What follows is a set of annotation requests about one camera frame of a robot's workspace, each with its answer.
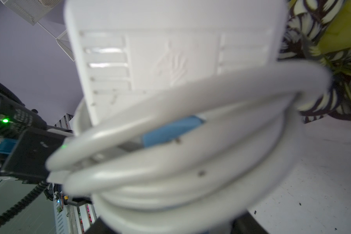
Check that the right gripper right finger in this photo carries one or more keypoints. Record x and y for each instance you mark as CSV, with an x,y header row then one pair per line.
x,y
246,224

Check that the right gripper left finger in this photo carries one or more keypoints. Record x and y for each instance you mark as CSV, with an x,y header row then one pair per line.
x,y
99,227

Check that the artificial plant in amber vase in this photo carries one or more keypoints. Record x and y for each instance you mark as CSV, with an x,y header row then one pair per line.
x,y
320,31

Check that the white power strip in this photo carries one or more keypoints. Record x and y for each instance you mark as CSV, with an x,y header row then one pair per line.
x,y
174,121

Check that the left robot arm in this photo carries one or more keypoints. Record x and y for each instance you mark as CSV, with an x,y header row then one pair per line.
x,y
14,120

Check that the white two-tier mesh shelf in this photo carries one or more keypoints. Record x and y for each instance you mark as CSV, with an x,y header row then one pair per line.
x,y
46,14

